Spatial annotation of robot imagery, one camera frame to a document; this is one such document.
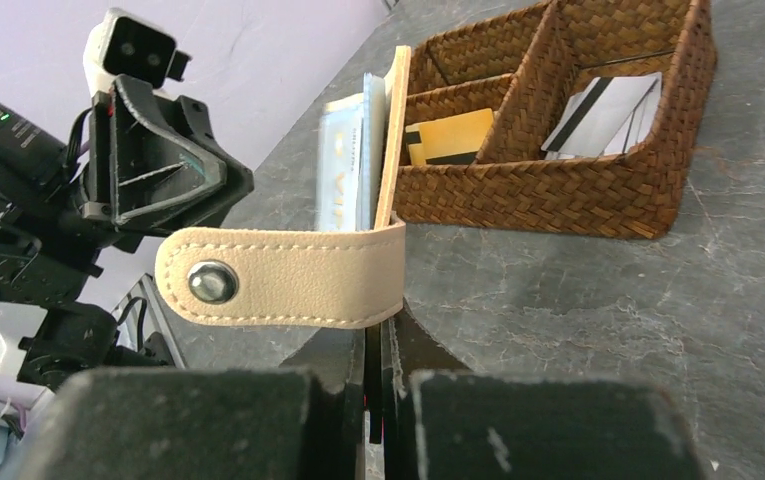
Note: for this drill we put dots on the silver cards in basket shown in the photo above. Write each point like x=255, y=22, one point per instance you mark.
x=609, y=117

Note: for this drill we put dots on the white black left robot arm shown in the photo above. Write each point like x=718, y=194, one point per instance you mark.
x=136, y=165

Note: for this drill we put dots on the brown woven divided basket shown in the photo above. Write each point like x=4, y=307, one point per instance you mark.
x=524, y=65

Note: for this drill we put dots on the yellow cards in basket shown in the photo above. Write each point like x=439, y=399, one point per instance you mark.
x=453, y=140

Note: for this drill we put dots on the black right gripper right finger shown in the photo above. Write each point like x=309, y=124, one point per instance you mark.
x=443, y=421

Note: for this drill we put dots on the beige leather card holder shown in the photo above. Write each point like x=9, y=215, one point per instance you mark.
x=341, y=280

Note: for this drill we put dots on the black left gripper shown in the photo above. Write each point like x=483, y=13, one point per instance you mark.
x=154, y=167

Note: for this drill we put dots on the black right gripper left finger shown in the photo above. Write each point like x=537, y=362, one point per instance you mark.
x=302, y=420

